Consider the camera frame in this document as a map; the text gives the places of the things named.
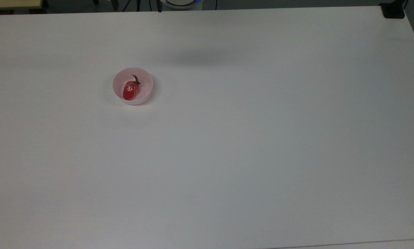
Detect yellow wooden table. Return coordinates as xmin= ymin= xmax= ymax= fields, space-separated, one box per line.
xmin=0 ymin=0 xmax=43 ymax=10

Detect red toy strawberry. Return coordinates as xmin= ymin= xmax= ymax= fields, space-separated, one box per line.
xmin=123 ymin=74 xmax=141 ymax=101

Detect black tripod legs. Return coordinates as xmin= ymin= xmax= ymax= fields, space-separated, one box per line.
xmin=122 ymin=0 xmax=163 ymax=13

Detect pink plastic bowl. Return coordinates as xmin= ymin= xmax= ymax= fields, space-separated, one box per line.
xmin=112 ymin=67 xmax=153 ymax=105

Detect black table clamp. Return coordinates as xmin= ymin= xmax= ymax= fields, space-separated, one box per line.
xmin=380 ymin=2 xmax=406 ymax=19

